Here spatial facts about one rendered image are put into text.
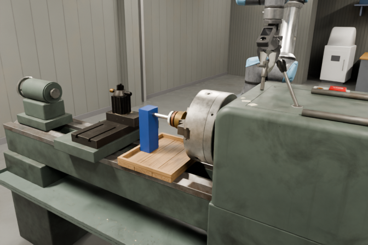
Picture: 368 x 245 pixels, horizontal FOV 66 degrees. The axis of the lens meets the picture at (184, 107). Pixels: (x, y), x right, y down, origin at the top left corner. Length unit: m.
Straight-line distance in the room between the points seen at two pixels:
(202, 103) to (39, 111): 1.15
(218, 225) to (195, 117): 0.42
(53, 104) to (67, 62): 2.52
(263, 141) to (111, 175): 0.83
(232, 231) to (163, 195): 0.35
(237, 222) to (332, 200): 0.34
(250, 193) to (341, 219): 0.27
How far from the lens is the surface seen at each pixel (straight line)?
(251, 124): 0.93
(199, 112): 1.11
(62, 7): 4.41
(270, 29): 1.19
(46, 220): 2.13
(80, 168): 1.67
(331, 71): 7.92
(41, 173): 1.94
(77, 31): 4.52
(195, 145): 1.13
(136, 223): 1.57
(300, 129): 0.90
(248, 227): 1.12
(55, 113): 1.98
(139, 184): 1.39
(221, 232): 1.19
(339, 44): 7.90
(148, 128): 1.39
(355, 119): 0.91
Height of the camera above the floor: 1.53
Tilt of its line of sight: 18 degrees down
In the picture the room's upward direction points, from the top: 1 degrees clockwise
